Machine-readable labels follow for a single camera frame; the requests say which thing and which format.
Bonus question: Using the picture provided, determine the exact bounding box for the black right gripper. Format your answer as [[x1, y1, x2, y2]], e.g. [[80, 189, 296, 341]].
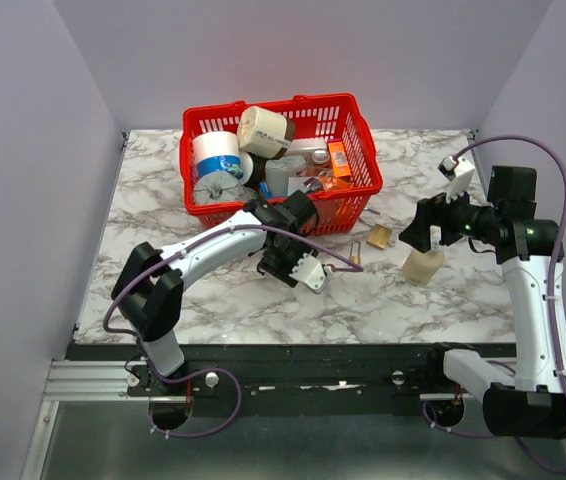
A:
[[399, 180, 501, 252]]

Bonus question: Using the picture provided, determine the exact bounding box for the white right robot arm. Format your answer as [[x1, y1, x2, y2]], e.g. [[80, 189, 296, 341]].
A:
[[399, 158, 566, 439]]

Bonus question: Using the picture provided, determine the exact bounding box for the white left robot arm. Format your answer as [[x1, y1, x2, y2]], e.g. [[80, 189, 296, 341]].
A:
[[111, 192, 327, 395]]

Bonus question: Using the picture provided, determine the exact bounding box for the cream soap pump bottle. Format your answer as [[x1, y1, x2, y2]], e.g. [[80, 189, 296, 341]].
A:
[[401, 247, 446, 286]]

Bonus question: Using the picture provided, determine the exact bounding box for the large brass padlock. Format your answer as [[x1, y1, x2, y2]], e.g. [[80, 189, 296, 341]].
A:
[[366, 224, 392, 250]]

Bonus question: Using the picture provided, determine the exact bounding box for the small brass padlock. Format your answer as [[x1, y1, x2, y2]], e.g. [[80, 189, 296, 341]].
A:
[[349, 240, 362, 265]]

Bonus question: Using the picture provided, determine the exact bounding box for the blue flat box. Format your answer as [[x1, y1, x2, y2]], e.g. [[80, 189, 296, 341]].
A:
[[259, 181, 272, 199]]

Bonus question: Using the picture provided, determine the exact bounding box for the white marbled container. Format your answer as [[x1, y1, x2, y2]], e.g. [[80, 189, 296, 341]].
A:
[[265, 155, 307, 198]]

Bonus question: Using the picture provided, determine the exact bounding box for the orange snack packet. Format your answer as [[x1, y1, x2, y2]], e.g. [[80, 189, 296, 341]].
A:
[[298, 167, 352, 193]]

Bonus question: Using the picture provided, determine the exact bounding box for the grey wrapped roll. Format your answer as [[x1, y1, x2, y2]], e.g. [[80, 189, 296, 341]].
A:
[[193, 172, 257, 206]]

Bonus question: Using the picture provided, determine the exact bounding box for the jar with metal lid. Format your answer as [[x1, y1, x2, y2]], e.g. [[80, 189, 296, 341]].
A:
[[310, 149, 330, 167]]

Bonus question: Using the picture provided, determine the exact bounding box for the orange box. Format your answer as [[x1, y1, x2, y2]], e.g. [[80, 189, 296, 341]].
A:
[[327, 140, 352, 183]]

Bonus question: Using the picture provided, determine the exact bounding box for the beige paper roll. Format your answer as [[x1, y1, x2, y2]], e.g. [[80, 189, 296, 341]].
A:
[[237, 106, 296, 160]]

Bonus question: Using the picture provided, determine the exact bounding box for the white blue paper roll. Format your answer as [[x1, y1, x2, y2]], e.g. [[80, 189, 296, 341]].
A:
[[192, 130, 253, 184]]

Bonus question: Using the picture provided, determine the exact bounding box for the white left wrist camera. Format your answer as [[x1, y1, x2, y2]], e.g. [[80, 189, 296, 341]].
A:
[[289, 253, 328, 294]]

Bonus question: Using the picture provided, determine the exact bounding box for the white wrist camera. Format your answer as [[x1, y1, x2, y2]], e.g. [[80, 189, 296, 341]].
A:
[[438, 156, 476, 203], [289, 253, 328, 294]]

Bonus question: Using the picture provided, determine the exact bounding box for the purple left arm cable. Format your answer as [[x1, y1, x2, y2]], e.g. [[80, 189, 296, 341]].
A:
[[101, 223, 365, 335]]

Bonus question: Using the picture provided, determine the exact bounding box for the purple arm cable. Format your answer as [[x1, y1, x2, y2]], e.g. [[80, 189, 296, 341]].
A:
[[452, 134, 566, 476], [101, 223, 365, 335]]

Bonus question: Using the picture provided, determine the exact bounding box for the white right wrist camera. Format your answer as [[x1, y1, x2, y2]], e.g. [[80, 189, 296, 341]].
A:
[[438, 156, 476, 203]]

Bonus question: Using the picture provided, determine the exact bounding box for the black mounting base rail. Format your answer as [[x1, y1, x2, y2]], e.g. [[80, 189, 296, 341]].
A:
[[66, 343, 463, 418]]

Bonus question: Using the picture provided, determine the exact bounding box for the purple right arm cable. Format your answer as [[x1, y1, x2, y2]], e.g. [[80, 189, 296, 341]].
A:
[[452, 134, 566, 476]]

